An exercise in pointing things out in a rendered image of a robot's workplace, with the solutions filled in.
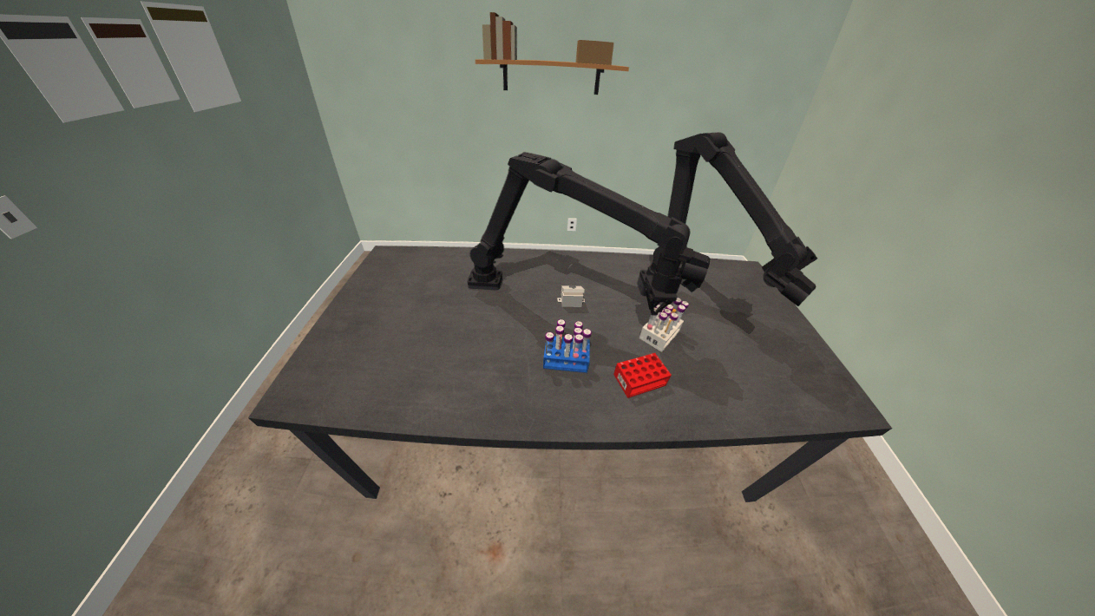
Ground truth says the blue test tube rack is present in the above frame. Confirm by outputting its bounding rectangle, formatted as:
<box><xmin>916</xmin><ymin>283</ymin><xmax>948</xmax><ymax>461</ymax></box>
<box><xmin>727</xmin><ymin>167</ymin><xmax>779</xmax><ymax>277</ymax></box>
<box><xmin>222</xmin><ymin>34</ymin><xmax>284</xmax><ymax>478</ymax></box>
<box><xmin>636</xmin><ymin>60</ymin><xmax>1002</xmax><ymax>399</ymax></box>
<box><xmin>543</xmin><ymin>337</ymin><xmax>589</xmax><ymax>373</ymax></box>

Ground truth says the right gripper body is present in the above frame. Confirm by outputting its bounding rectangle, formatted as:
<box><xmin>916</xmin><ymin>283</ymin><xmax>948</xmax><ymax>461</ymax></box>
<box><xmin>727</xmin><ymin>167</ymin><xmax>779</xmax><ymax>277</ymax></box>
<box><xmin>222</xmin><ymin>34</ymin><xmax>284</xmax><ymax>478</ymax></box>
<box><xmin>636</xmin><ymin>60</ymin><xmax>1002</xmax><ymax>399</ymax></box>
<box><xmin>645</xmin><ymin>268</ymin><xmax>677</xmax><ymax>302</ymax></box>

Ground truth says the white test tube rack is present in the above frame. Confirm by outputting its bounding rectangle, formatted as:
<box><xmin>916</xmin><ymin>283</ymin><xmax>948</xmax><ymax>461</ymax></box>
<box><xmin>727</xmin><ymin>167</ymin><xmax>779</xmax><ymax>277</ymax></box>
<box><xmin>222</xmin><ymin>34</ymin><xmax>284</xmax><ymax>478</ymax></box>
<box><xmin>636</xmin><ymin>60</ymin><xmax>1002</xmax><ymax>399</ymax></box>
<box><xmin>639</xmin><ymin>319</ymin><xmax>684</xmax><ymax>352</ymax></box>

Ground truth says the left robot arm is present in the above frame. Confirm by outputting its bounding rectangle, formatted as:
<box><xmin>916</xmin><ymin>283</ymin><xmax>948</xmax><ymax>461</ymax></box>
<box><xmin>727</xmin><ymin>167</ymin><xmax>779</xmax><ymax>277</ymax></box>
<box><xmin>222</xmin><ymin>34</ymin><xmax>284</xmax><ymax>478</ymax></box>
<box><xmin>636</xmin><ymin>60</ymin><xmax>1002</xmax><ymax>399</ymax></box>
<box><xmin>668</xmin><ymin>132</ymin><xmax>817</xmax><ymax>306</ymax></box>

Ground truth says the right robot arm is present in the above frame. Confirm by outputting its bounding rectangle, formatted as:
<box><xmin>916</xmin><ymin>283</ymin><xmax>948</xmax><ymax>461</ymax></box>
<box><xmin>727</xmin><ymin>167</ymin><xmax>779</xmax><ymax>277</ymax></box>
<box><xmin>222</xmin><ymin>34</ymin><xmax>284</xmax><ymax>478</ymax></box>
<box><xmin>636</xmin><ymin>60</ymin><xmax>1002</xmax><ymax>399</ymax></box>
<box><xmin>468</xmin><ymin>152</ymin><xmax>710</xmax><ymax>293</ymax></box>

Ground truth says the red tube rack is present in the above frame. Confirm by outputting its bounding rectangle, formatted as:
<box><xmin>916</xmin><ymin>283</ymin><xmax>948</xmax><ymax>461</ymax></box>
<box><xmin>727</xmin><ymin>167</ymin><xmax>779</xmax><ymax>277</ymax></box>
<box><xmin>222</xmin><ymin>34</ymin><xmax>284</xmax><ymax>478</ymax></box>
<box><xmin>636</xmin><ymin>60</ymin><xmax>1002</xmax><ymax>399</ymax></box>
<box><xmin>613</xmin><ymin>353</ymin><xmax>671</xmax><ymax>398</ymax></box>

